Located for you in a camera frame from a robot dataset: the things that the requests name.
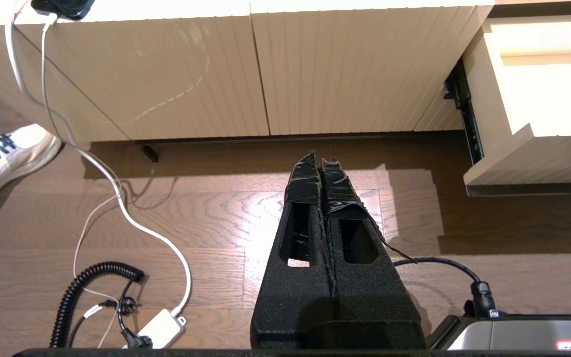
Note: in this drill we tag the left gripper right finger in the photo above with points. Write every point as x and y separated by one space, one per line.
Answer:
370 297

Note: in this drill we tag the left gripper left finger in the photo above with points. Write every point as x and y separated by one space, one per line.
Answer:
295 297

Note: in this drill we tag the cream white drawer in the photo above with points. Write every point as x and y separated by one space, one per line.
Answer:
538 99

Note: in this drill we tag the grey black robot base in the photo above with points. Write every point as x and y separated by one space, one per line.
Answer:
518 333

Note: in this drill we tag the beige wooden cabinet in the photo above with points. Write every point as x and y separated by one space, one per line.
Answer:
191 59

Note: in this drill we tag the white power adapter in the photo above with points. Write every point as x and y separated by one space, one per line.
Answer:
160 328

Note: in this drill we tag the black power plug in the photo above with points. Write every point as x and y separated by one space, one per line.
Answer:
134 339

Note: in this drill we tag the white sneaker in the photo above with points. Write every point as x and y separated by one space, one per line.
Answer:
13 158

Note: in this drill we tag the black smartphone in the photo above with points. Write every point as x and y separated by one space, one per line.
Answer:
65 7

